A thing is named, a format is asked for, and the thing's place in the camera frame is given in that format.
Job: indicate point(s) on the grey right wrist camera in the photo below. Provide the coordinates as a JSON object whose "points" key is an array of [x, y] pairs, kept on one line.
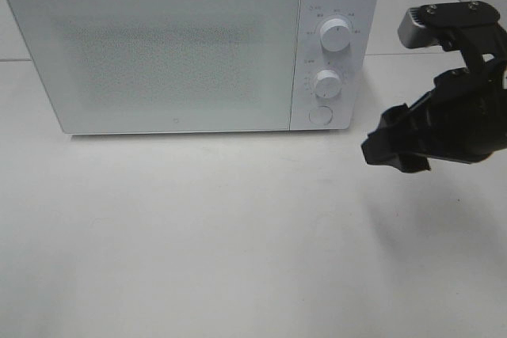
{"points": [[471, 28]]}

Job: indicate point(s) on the white microwave door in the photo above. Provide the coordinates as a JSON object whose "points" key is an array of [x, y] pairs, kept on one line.
{"points": [[149, 66]]}

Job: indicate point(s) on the white timer knob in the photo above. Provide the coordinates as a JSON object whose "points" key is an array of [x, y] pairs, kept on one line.
{"points": [[327, 84]]}

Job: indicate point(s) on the white round door button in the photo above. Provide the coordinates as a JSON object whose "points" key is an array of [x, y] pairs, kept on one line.
{"points": [[321, 115]]}

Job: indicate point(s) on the white upper power knob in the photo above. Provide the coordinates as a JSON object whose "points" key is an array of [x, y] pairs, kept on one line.
{"points": [[335, 34]]}

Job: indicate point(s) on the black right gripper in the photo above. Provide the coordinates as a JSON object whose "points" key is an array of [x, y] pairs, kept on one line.
{"points": [[463, 119]]}

